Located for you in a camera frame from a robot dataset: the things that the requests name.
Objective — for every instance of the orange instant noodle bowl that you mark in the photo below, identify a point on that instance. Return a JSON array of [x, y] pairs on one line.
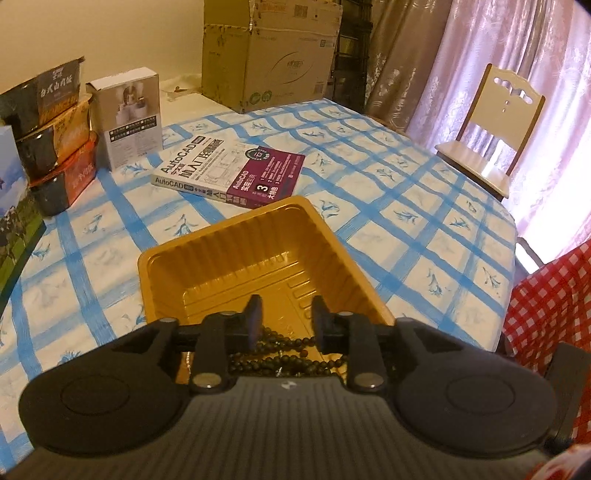
[[60, 134]]

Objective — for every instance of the white maroon book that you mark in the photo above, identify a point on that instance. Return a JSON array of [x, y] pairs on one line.
[[221, 170]]

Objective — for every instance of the red floral cloth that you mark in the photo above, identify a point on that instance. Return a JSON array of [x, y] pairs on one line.
[[563, 466]]

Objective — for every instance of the black instant noodle bowl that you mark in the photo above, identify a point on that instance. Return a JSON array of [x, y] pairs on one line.
[[37, 97]]

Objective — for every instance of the blue checked tablecloth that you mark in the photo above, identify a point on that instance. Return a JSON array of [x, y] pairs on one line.
[[406, 230]]

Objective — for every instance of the pink sheer curtain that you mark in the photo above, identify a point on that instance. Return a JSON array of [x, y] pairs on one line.
[[549, 55]]

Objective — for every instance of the white product box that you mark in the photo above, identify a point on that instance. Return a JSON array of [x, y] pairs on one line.
[[129, 120]]

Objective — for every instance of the red checked cloth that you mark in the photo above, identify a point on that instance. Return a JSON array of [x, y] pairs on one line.
[[554, 300]]

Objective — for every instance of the white wooden chair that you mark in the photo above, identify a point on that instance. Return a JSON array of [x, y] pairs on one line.
[[489, 161]]

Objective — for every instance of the brown patterned curtain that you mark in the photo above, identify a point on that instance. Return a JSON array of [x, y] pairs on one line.
[[397, 60]]

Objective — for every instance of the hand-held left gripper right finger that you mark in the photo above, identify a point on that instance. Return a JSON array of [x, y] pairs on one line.
[[319, 316]]

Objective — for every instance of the white green milk carton box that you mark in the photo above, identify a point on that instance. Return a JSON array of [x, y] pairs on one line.
[[16, 221]]

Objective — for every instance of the large cardboard box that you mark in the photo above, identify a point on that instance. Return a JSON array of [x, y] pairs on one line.
[[272, 60]]

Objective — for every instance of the yellow plastic tray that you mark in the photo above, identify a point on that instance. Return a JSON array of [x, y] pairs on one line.
[[240, 258]]

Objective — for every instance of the stack of black crates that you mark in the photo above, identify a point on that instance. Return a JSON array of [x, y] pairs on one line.
[[353, 55]]

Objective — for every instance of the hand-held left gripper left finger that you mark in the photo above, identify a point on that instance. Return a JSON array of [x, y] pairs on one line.
[[253, 314]]

